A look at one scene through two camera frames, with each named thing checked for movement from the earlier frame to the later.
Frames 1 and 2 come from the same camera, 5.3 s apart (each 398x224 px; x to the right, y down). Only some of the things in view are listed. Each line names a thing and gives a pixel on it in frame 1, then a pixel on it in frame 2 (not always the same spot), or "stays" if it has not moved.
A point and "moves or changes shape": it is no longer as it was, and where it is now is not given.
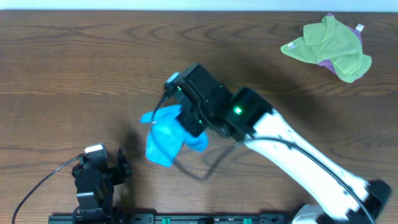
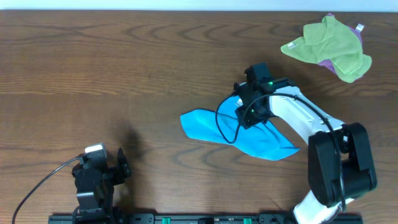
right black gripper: (186, 118) -> (248, 121)
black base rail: (173, 218) stays
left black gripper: (109, 175) stays
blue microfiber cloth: (166, 135) moves or changes shape
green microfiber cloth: (330, 42) stays
